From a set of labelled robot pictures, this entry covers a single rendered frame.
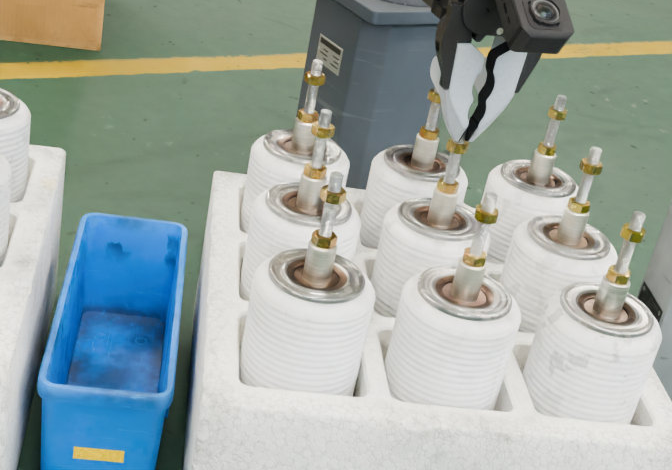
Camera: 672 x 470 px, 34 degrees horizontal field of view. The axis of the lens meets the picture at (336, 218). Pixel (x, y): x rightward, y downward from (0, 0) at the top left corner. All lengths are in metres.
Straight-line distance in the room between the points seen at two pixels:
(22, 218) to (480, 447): 0.45
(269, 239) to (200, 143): 0.72
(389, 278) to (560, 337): 0.17
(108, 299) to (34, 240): 0.24
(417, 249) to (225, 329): 0.18
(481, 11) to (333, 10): 0.58
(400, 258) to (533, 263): 0.12
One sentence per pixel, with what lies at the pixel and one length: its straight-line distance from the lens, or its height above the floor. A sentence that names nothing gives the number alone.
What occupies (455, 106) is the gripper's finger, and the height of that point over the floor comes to 0.37.
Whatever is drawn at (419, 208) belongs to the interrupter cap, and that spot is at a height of 0.25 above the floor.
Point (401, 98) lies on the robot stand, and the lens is 1.44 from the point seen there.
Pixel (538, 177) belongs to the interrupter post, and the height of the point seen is 0.26.
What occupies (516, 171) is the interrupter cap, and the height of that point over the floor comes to 0.25.
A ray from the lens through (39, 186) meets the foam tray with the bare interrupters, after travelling 1.09.
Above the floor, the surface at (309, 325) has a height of 0.24.
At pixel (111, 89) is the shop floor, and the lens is 1.79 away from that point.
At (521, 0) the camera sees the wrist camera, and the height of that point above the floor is 0.48.
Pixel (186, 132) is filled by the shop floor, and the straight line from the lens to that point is 1.67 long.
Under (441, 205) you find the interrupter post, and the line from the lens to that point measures 0.96.
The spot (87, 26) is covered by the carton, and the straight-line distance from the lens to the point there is 1.93.
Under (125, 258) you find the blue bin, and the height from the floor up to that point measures 0.07.
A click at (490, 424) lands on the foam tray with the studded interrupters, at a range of 0.87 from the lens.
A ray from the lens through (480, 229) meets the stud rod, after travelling 0.85.
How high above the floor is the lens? 0.68
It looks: 27 degrees down
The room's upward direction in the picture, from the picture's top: 12 degrees clockwise
